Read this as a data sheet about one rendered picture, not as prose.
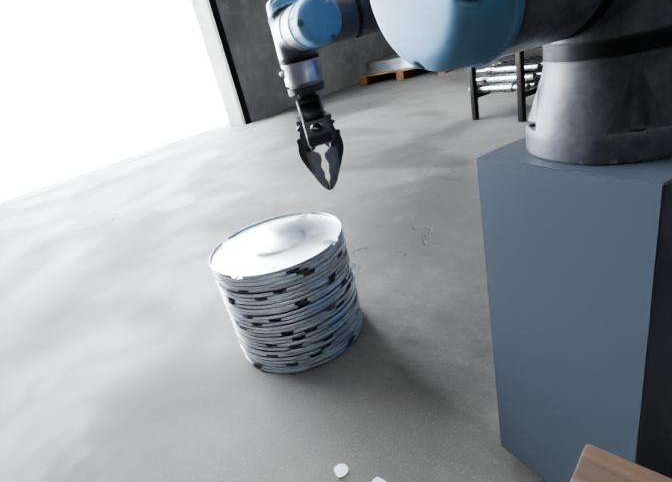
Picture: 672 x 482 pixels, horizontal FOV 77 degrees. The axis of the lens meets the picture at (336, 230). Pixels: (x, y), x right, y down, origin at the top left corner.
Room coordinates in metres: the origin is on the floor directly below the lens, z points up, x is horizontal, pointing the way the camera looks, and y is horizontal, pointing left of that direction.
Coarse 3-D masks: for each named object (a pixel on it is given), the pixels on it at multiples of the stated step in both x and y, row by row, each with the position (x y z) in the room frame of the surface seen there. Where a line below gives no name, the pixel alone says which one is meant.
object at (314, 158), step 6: (312, 150) 0.85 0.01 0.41; (312, 156) 0.84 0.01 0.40; (318, 156) 0.84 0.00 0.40; (312, 162) 0.84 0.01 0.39; (318, 162) 0.84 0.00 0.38; (312, 168) 0.84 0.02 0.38; (318, 168) 0.84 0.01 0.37; (318, 174) 0.84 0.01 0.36; (324, 174) 0.84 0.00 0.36; (318, 180) 0.84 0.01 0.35; (324, 180) 0.84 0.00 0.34; (324, 186) 0.84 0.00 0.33
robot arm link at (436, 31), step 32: (384, 0) 0.36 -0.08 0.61; (416, 0) 0.33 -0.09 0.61; (448, 0) 0.30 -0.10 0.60; (480, 0) 0.29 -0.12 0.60; (512, 0) 0.30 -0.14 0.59; (544, 0) 0.30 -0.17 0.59; (576, 0) 0.32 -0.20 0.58; (384, 32) 0.38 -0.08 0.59; (416, 32) 0.34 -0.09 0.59; (448, 32) 0.30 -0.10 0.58; (480, 32) 0.30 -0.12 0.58; (512, 32) 0.31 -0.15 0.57; (544, 32) 0.32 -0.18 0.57; (416, 64) 0.35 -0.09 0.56; (448, 64) 0.32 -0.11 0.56; (480, 64) 0.34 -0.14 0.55
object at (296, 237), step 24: (288, 216) 0.98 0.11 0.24; (312, 216) 0.94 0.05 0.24; (240, 240) 0.90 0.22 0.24; (264, 240) 0.85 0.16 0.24; (288, 240) 0.82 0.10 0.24; (312, 240) 0.80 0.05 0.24; (336, 240) 0.77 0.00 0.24; (216, 264) 0.80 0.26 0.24; (240, 264) 0.77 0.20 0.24; (264, 264) 0.75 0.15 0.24; (288, 264) 0.72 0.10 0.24
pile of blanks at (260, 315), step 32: (224, 288) 0.77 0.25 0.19; (256, 288) 0.70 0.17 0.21; (288, 288) 0.70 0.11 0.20; (320, 288) 0.71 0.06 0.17; (352, 288) 0.79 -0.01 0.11; (256, 320) 0.71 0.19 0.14; (288, 320) 0.70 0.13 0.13; (320, 320) 0.71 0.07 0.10; (352, 320) 0.76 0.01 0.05; (256, 352) 0.73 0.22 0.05; (288, 352) 0.69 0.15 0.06; (320, 352) 0.71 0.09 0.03
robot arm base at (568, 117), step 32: (544, 64) 0.41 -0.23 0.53; (576, 64) 0.37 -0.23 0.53; (608, 64) 0.35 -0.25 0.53; (640, 64) 0.34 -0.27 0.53; (544, 96) 0.39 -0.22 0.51; (576, 96) 0.36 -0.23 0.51; (608, 96) 0.34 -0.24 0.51; (640, 96) 0.34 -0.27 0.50; (544, 128) 0.38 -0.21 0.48; (576, 128) 0.35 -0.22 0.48; (608, 128) 0.33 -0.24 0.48; (640, 128) 0.33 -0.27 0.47; (576, 160) 0.35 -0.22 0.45; (608, 160) 0.33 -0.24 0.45; (640, 160) 0.32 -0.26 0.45
